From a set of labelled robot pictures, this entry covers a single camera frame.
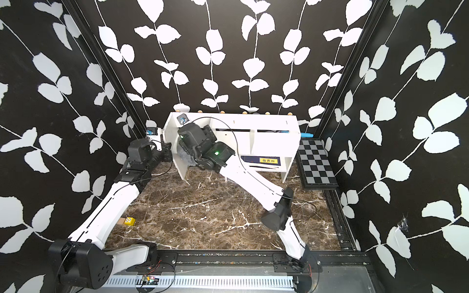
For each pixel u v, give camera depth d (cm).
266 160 90
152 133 66
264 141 74
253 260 76
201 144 51
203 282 70
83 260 38
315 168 101
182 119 57
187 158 79
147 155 60
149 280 71
